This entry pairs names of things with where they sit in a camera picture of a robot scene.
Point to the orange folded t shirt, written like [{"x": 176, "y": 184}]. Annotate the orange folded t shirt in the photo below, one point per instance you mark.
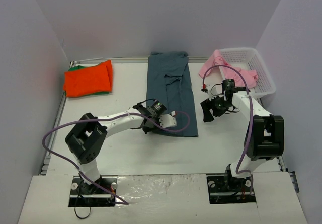
[{"x": 91, "y": 80}]

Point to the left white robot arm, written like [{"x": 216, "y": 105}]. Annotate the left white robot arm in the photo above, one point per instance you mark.
[{"x": 85, "y": 140}]

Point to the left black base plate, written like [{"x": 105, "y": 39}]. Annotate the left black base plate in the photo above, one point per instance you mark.
[{"x": 85, "y": 195}]

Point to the blue t shirt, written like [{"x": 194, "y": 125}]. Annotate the blue t shirt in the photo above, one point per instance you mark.
[{"x": 169, "y": 81}]

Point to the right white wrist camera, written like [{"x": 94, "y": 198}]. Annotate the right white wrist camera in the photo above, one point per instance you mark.
[{"x": 211, "y": 91}]

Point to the pink t shirt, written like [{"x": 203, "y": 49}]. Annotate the pink t shirt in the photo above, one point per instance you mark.
[{"x": 216, "y": 58}]

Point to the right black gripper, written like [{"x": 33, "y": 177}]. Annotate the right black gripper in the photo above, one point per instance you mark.
[{"x": 213, "y": 104}]

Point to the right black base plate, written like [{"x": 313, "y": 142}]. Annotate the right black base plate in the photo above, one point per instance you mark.
[{"x": 235, "y": 192}]

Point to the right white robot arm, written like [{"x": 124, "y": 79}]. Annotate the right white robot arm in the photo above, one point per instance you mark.
[{"x": 264, "y": 138}]

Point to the white plastic basket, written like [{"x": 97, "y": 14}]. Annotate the white plastic basket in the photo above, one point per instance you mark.
[{"x": 249, "y": 59}]

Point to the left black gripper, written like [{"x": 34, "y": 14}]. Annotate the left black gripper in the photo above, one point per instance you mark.
[{"x": 149, "y": 124}]

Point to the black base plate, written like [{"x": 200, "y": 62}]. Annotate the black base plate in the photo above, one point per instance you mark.
[
  {"x": 235, "y": 192},
  {"x": 85, "y": 195}
]

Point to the green folded t shirt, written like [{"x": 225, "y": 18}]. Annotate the green folded t shirt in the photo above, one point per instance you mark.
[{"x": 76, "y": 68}]

